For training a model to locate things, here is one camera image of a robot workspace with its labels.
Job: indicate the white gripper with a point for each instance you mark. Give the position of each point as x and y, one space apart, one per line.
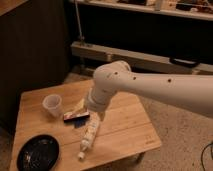
96 100

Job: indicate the upper shelf board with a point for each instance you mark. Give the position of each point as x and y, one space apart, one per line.
146 9

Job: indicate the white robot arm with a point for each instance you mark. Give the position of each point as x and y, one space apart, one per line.
190 92

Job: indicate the black round plate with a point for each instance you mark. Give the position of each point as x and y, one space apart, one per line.
39 153

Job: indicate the small dark box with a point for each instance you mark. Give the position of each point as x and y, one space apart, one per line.
73 116

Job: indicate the metal vertical pole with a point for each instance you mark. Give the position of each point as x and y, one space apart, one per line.
81 37

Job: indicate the wooden low table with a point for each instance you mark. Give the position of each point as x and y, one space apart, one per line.
125 131

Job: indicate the white plastic bottle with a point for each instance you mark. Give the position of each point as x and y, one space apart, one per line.
89 136

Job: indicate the translucent plastic cup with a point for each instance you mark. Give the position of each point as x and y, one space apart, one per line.
53 104

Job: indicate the black handle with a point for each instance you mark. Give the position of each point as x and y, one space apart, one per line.
188 64

